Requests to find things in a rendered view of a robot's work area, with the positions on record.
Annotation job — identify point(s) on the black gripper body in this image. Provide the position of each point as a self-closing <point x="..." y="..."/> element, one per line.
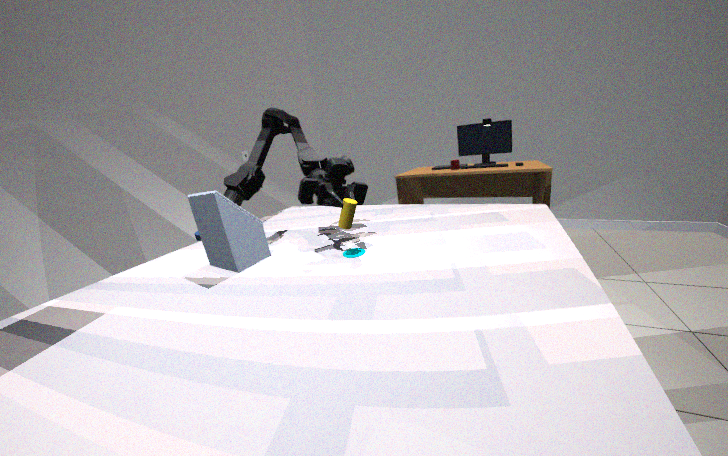
<point x="307" y="189"/>

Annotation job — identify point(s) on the yellow cylinder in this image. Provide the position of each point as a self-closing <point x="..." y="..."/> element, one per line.
<point x="347" y="213"/>

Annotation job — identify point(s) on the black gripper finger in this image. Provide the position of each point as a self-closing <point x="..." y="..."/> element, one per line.
<point x="328" y="197"/>
<point x="350" y="191"/>

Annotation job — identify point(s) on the cyan circle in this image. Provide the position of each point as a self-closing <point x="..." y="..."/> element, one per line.
<point x="355" y="252"/>

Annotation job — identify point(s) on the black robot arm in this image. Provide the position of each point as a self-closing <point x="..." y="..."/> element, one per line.
<point x="250" y="177"/>

